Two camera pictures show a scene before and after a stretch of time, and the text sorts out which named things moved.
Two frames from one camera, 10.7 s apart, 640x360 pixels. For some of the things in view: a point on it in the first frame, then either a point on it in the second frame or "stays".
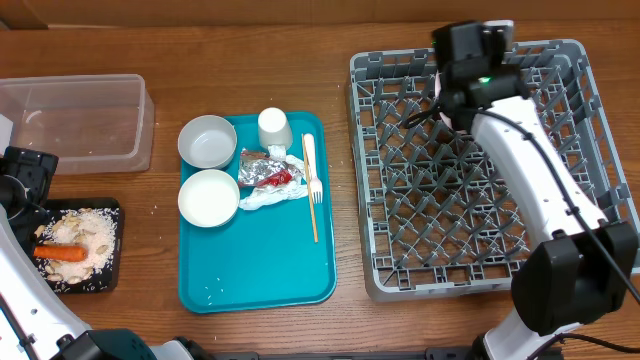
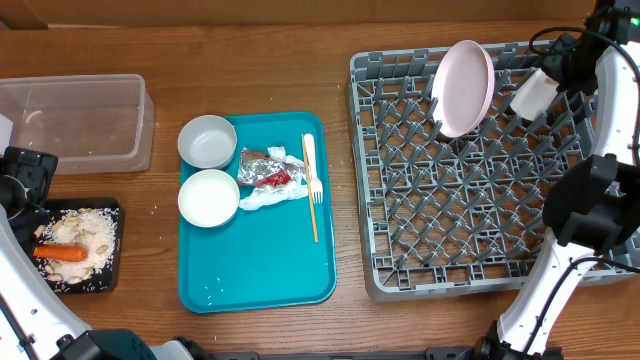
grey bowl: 207,141 stays
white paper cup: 274,128 -> 535,96
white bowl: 208,198 stays
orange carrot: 63,253 stays
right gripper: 517,74 -> 567,63
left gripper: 34,169 stays
